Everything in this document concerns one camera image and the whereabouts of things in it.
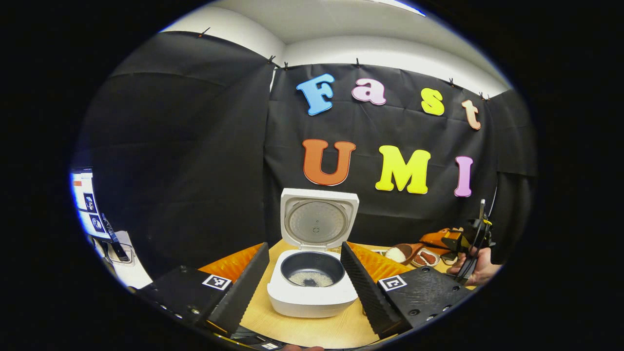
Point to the brown wooden spoon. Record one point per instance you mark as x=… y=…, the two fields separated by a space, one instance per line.
x=412 y=249

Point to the row of black cloth clips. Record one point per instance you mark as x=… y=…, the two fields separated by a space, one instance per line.
x=357 y=63

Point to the computer monitor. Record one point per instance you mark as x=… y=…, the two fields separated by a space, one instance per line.
x=87 y=200

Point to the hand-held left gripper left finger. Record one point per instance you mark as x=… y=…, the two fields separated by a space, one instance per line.
x=243 y=292

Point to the white rice cooker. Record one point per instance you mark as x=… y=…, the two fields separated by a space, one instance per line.
x=312 y=300

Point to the round white plate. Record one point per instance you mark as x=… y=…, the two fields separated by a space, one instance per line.
x=436 y=258

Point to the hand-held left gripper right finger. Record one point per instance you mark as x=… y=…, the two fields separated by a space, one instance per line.
x=365 y=292

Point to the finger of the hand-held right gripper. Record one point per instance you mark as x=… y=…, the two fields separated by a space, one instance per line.
x=441 y=238

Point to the black backdrop cloth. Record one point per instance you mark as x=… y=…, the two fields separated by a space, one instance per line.
x=195 y=146

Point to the brown meat piece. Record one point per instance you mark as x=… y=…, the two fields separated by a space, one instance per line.
x=429 y=257
x=419 y=260

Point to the white divided grain dish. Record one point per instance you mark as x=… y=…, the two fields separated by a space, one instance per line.
x=380 y=252

